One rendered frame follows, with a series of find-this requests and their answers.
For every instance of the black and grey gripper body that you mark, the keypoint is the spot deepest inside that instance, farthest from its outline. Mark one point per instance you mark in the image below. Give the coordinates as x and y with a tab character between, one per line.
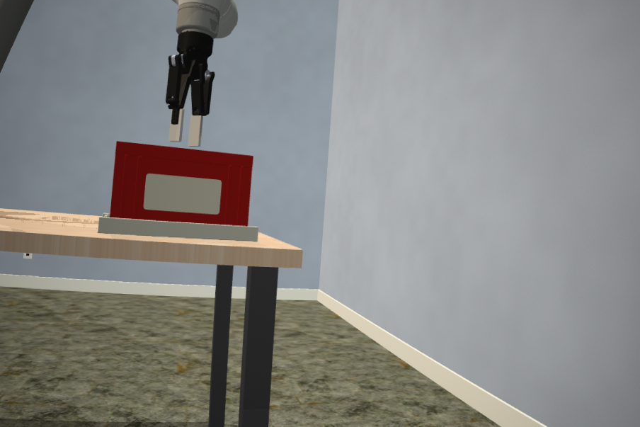
194	45

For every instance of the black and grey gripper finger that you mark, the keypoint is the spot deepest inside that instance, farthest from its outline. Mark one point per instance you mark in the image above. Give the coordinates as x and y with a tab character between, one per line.
200	104
177	87

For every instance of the red divided crate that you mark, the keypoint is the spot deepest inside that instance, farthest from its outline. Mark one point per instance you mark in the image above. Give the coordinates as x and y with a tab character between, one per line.
152	182

